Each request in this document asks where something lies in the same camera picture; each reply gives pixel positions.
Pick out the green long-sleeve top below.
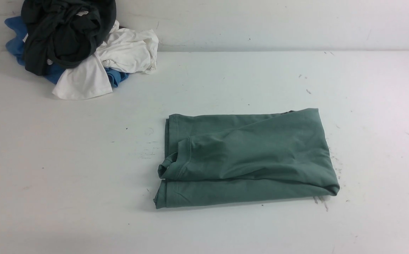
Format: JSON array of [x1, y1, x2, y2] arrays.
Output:
[[153, 108, 340, 209]]

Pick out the white crumpled garment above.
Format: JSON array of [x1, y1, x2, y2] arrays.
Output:
[[52, 21, 159, 100]]

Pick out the dark green crumpled garment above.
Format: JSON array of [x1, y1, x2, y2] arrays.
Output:
[[21, 0, 116, 76]]

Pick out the blue crumpled garment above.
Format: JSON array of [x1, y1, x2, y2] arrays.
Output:
[[4, 16, 130, 88]]

